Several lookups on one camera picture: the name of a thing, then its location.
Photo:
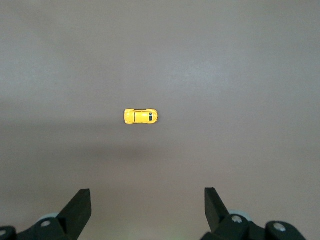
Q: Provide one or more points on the yellow beetle toy car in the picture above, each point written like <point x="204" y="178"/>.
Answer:
<point x="140" y="117"/>

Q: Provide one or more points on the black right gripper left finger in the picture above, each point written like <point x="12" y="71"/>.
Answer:
<point x="75" y="212"/>

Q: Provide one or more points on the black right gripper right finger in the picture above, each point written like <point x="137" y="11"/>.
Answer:
<point x="217" y="215"/>

